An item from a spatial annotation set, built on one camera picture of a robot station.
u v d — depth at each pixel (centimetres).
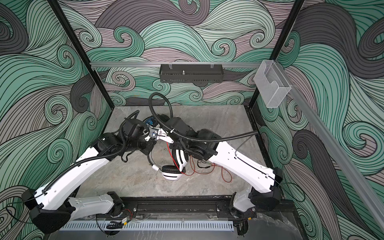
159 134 51
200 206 77
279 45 85
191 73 97
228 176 85
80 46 86
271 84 79
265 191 38
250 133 36
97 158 43
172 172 61
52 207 38
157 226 69
